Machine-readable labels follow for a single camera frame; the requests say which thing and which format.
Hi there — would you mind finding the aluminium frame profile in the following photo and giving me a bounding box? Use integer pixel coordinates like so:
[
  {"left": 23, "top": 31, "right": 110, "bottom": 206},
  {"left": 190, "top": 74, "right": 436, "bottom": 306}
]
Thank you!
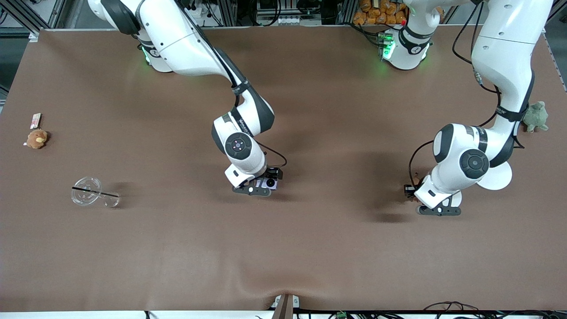
[
  {"left": 0, "top": 0, "right": 43, "bottom": 43},
  {"left": 547, "top": 0, "right": 567, "bottom": 27}
]

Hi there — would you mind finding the brown lion statue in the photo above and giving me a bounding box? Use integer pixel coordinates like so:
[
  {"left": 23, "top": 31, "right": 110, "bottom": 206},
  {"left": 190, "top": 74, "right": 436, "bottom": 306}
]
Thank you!
[{"left": 408, "top": 171, "right": 422, "bottom": 203}]

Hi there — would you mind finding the white round desk lamp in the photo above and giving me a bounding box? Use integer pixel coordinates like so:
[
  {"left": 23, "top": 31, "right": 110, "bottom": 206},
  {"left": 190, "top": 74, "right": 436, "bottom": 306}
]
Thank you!
[{"left": 443, "top": 159, "right": 513, "bottom": 210}]

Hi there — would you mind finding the black cable bundle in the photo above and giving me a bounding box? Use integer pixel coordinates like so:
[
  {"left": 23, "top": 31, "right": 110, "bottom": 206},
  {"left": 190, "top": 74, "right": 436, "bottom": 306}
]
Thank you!
[{"left": 421, "top": 301, "right": 567, "bottom": 319}]

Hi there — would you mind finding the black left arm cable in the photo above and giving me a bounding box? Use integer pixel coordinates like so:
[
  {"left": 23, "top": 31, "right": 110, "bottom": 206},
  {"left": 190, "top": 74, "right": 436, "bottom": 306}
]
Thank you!
[{"left": 408, "top": 0, "right": 503, "bottom": 189}]

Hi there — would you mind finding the clear plastic cup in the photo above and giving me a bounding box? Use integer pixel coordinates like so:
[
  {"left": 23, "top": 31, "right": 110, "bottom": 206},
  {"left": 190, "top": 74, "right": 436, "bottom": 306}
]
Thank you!
[{"left": 70, "top": 176, "right": 121, "bottom": 209}]

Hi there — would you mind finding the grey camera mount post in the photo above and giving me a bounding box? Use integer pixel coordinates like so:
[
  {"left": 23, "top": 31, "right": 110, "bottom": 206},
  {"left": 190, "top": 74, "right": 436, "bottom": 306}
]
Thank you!
[{"left": 271, "top": 293, "right": 300, "bottom": 319}]

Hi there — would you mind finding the brown table mat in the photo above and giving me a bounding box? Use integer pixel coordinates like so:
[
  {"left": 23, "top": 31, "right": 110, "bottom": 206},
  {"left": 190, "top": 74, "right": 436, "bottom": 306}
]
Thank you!
[{"left": 0, "top": 24, "right": 567, "bottom": 313}]

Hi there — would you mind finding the brown plush toy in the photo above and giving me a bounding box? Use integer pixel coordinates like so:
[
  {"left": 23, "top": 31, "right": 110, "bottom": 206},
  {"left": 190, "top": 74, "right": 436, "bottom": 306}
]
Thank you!
[{"left": 23, "top": 129, "right": 49, "bottom": 149}]

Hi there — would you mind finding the black straw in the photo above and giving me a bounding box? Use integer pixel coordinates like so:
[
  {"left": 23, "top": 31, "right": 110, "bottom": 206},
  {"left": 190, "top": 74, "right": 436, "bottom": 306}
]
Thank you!
[{"left": 72, "top": 187, "right": 120, "bottom": 198}]

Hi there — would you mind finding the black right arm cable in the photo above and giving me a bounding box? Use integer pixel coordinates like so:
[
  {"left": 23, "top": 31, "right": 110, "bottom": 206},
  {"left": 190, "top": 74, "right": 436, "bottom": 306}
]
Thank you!
[{"left": 175, "top": 0, "right": 288, "bottom": 169}]

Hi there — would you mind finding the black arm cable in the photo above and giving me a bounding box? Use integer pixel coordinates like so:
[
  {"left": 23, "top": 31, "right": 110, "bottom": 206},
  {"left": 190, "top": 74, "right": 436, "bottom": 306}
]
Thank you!
[
  {"left": 408, "top": 0, "right": 503, "bottom": 189},
  {"left": 175, "top": 0, "right": 288, "bottom": 169}
]

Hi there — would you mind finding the bag of orange items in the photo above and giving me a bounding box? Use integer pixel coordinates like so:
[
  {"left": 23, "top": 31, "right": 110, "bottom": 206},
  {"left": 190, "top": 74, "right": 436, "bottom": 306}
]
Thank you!
[{"left": 353, "top": 0, "right": 407, "bottom": 26}]

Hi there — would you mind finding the green plush turtle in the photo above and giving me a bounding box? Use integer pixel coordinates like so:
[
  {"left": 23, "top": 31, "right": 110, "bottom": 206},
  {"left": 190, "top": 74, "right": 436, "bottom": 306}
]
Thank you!
[{"left": 523, "top": 101, "right": 550, "bottom": 133}]

